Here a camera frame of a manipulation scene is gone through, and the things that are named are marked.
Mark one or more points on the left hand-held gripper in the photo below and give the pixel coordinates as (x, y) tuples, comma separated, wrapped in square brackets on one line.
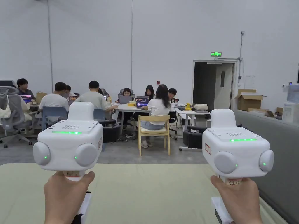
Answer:
[(70, 144)]

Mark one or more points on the open cardboard carton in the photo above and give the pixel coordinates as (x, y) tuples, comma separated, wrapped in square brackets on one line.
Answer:
[(248, 100)]

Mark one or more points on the grey padded headboard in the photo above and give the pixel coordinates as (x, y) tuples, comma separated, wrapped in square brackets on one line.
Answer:
[(280, 151)]

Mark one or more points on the water dispenser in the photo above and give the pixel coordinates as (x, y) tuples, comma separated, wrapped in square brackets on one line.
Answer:
[(292, 105)]

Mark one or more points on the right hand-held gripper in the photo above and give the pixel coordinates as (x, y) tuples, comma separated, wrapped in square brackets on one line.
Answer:
[(236, 149)]

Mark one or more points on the bed with pale green sheet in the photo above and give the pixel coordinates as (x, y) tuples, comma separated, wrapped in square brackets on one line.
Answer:
[(149, 193)]

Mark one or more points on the person's left hand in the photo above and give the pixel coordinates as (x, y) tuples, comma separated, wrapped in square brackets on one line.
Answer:
[(60, 200)]

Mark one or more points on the group of people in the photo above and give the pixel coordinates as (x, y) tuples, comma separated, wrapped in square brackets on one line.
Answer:
[(156, 107)]

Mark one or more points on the person's right hand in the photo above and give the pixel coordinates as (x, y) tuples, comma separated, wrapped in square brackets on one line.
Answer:
[(243, 203)]

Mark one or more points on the green exit sign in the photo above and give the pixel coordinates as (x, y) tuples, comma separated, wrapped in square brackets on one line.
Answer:
[(216, 54)]

